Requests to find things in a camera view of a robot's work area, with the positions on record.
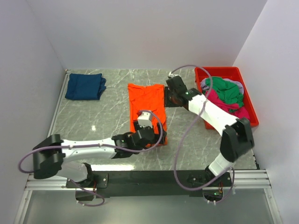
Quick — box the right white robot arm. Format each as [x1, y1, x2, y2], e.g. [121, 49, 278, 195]
[166, 74, 255, 186]

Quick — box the folded blue t shirt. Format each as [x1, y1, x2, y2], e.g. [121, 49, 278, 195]
[65, 73, 106, 100]

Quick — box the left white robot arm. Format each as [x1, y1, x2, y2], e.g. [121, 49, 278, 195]
[33, 120, 167, 188]

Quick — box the black base beam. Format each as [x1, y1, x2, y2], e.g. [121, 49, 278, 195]
[65, 170, 233, 199]

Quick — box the aluminium frame rail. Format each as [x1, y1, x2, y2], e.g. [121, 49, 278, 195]
[14, 69, 72, 224]

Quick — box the magenta t shirt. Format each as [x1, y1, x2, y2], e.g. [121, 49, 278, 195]
[205, 90, 250, 120]

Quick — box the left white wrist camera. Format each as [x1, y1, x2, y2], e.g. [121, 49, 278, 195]
[137, 112, 152, 128]

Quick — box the orange t shirt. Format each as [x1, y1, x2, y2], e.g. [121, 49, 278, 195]
[127, 83, 169, 147]

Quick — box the green t shirt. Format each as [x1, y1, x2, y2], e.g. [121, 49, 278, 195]
[202, 77, 244, 107]

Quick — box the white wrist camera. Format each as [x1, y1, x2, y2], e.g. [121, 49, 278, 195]
[137, 112, 152, 128]
[168, 72, 178, 78]

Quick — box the lavender t shirt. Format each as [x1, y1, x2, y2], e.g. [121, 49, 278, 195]
[200, 78, 244, 94]

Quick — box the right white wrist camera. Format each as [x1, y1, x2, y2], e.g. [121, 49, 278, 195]
[168, 72, 178, 78]

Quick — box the red plastic bin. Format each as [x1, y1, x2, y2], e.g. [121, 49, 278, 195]
[205, 67, 259, 127]

